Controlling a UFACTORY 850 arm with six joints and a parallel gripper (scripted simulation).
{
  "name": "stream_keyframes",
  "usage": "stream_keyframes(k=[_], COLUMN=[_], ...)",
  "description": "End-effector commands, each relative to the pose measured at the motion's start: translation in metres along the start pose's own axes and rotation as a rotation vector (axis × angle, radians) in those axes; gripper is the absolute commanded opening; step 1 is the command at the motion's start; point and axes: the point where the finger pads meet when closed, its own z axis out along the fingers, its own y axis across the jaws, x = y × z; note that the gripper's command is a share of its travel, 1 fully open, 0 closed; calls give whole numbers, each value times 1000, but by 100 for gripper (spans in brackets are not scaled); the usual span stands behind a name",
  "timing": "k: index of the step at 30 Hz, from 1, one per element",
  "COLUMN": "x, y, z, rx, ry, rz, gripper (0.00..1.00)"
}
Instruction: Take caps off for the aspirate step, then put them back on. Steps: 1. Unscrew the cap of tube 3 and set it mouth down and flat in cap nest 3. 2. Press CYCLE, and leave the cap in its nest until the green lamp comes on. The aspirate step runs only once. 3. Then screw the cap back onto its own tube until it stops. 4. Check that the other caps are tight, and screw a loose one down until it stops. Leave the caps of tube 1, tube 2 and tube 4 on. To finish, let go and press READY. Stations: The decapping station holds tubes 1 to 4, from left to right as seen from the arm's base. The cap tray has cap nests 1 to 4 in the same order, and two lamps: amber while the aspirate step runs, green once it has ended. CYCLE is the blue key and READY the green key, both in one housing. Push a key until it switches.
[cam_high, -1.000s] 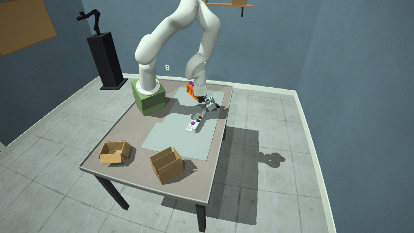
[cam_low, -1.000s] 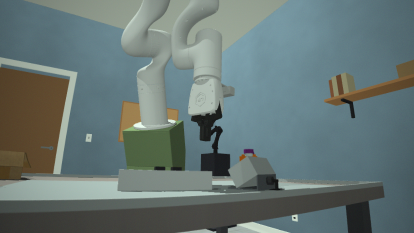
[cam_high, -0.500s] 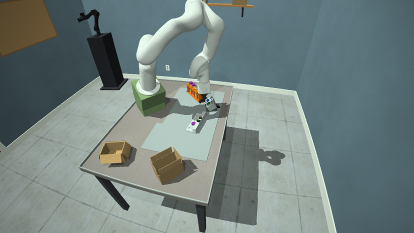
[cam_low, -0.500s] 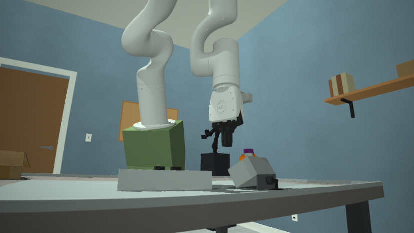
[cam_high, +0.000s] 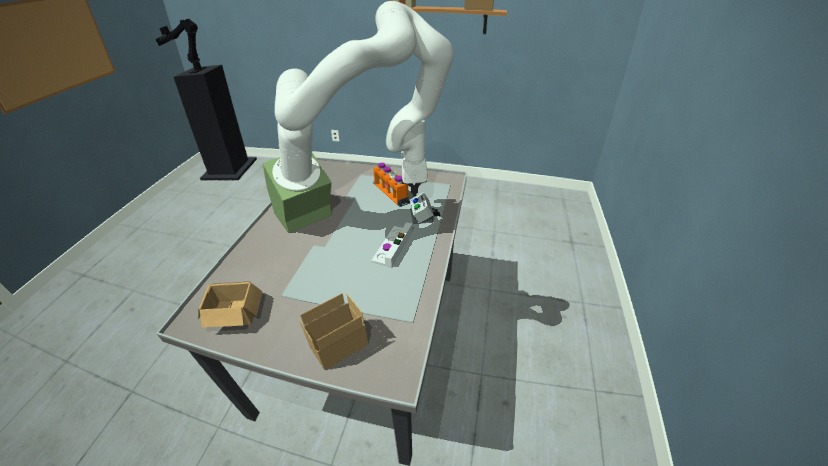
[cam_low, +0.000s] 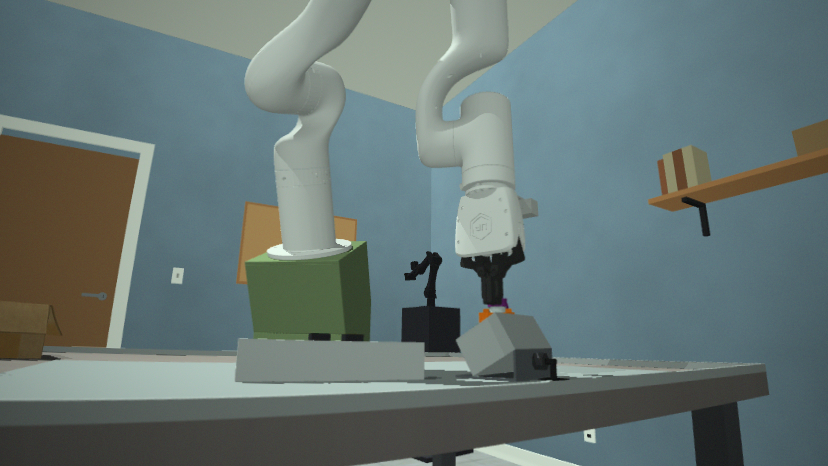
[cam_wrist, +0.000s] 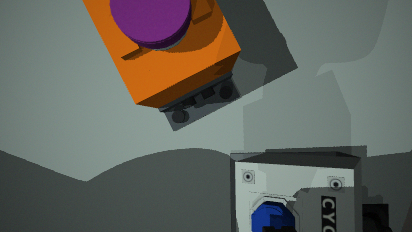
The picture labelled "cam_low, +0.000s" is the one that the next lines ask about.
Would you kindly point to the white key housing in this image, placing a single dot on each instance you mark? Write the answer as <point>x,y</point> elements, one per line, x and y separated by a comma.
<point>507,347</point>

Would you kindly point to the open brown cardboard box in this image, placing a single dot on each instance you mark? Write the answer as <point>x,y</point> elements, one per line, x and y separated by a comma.
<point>19,325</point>

